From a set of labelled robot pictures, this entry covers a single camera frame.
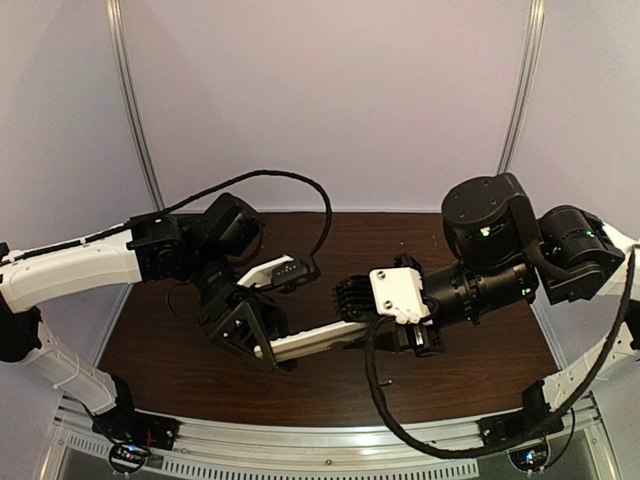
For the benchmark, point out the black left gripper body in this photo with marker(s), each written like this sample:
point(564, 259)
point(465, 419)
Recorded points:
point(217, 305)

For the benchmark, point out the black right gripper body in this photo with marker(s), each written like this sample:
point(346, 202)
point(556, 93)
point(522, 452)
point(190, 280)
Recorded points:
point(476, 286)

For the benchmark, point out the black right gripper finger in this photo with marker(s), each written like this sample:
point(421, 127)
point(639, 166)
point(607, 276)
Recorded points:
point(422, 340)
point(354, 300)

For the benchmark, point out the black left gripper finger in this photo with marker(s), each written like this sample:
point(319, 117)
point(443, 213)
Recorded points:
point(244, 332)
point(274, 326)

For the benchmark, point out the white remote control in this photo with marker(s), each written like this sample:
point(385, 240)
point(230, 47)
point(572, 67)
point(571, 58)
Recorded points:
point(316, 340)

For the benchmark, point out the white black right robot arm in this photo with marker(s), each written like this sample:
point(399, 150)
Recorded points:
point(503, 254)

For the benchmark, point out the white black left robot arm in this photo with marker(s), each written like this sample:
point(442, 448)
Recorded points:
point(196, 249)

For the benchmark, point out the right circuit board with LEDs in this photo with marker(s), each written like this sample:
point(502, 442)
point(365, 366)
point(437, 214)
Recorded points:
point(530, 458)

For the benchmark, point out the circuit board with leds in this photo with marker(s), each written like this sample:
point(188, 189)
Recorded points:
point(126, 458)
point(530, 458)

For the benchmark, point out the left circuit board with LEDs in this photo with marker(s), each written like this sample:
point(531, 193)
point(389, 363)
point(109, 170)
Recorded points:
point(126, 458)

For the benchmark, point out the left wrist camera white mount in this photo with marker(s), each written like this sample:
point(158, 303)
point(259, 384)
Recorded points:
point(281, 273)

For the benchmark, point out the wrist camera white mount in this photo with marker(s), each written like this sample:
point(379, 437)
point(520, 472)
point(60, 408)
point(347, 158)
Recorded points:
point(398, 292)
point(281, 273)

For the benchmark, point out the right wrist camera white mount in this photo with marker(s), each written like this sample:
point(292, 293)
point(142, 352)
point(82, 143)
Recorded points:
point(398, 292)

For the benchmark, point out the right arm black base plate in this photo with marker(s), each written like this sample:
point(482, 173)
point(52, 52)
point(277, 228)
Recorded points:
point(500, 428)

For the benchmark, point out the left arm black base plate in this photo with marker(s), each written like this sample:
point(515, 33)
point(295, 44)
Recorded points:
point(145, 432)

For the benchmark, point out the aluminium front rail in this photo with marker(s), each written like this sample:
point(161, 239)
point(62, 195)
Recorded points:
point(217, 450)

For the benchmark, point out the right aluminium frame post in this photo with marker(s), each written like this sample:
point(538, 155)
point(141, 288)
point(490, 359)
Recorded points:
point(534, 30)

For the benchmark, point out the aluminium frame post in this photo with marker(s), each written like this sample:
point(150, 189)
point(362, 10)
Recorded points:
point(534, 30)
point(131, 104)

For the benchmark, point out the left aluminium frame post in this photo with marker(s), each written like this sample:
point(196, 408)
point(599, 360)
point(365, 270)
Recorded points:
point(131, 104)

